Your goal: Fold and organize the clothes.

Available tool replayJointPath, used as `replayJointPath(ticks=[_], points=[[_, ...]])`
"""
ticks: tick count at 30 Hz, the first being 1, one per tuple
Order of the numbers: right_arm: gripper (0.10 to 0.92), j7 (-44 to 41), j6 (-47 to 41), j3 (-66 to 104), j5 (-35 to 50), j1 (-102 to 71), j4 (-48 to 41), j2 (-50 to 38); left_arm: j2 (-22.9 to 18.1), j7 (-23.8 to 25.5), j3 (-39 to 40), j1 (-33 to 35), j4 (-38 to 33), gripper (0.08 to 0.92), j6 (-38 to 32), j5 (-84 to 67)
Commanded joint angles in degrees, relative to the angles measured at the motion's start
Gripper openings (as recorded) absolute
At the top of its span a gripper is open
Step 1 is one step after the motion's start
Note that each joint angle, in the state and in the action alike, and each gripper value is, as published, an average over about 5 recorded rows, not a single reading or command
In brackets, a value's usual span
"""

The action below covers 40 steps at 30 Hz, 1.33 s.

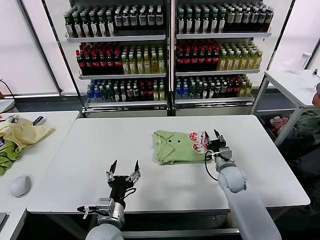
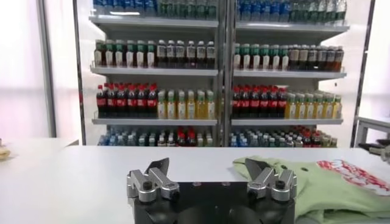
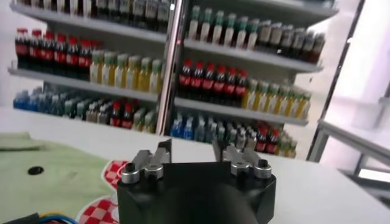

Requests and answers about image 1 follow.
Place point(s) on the white computer mouse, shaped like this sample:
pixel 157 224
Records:
pixel 21 186

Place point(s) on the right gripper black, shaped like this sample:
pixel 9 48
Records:
pixel 216 145

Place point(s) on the small dark clip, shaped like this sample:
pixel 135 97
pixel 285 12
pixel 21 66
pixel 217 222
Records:
pixel 317 73

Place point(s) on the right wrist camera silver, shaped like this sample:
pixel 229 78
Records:
pixel 226 153

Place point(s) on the pink red clothes heap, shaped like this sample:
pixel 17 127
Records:
pixel 278 123

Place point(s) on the beverage shelf unit wide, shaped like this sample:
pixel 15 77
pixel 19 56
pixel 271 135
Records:
pixel 220 36

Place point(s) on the light green t-shirt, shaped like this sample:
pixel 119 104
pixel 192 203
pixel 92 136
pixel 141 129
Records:
pixel 175 150

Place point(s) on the white side table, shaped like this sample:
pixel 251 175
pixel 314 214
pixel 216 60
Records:
pixel 287 82

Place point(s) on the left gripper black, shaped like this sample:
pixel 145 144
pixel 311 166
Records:
pixel 120 186

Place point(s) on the pale yellow garment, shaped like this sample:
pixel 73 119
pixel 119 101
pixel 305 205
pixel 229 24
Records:
pixel 27 132

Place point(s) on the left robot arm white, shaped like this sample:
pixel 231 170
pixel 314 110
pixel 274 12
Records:
pixel 107 230

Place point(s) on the small tag on garment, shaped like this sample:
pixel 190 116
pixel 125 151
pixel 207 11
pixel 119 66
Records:
pixel 14 119

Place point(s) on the grey green clothes heap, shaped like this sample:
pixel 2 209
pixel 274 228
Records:
pixel 307 125

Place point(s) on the metal table frame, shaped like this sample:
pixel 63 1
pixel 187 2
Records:
pixel 175 233

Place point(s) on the crumpled green cloth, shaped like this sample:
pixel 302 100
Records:
pixel 7 155

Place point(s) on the person's hand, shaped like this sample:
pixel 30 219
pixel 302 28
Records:
pixel 317 101

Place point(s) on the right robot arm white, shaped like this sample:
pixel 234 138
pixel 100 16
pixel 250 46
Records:
pixel 240 195

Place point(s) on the blue white striped item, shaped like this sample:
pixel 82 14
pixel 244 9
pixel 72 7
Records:
pixel 39 120

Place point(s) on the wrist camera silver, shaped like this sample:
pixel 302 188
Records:
pixel 226 153
pixel 105 205

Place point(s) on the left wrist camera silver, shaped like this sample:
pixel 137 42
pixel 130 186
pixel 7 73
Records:
pixel 105 205

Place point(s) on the person's dark trousers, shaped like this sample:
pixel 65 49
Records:
pixel 307 170

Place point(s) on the grey handheld controller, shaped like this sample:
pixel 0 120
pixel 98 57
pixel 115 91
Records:
pixel 318 88

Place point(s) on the beverage shelf unit narrow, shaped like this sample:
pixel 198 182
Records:
pixel 120 37

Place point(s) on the grey laptop corner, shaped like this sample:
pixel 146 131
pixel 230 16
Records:
pixel 3 220

